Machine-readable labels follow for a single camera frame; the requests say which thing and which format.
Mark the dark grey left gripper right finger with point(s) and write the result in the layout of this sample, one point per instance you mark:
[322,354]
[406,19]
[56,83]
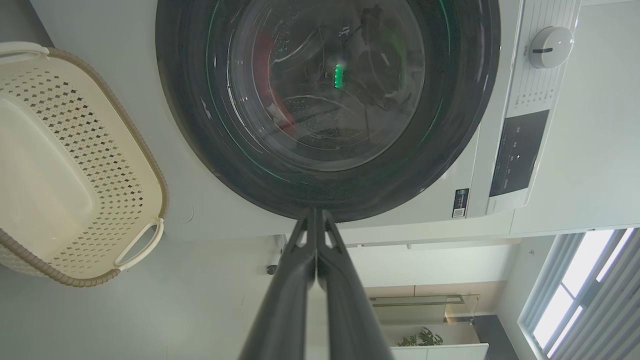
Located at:
[345,310]

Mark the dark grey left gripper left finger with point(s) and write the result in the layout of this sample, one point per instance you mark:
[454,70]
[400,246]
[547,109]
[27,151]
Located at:
[285,300]

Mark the round black glass washer door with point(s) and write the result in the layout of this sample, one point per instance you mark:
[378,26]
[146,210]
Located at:
[200,125]

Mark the red and white garment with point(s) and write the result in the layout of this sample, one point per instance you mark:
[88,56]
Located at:
[264,70]

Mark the white washing machine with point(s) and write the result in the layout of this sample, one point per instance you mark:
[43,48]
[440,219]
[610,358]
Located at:
[425,210]

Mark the cream perforated laundry basket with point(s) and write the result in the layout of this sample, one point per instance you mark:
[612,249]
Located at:
[50,175]

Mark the round white washer dial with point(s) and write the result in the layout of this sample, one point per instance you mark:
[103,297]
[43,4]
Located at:
[550,47]

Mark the green potted plant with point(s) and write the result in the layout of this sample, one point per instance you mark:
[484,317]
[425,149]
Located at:
[420,339]

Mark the low white cabinet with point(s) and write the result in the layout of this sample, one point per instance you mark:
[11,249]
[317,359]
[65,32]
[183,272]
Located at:
[440,352]

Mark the small QR code sticker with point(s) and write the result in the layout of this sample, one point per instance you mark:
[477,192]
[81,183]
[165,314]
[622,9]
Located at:
[460,203]

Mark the window with grey blinds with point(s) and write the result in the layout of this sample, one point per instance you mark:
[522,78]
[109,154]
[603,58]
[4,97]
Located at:
[555,310]

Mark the white board on caster frame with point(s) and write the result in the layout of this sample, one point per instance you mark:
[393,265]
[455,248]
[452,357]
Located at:
[425,265]

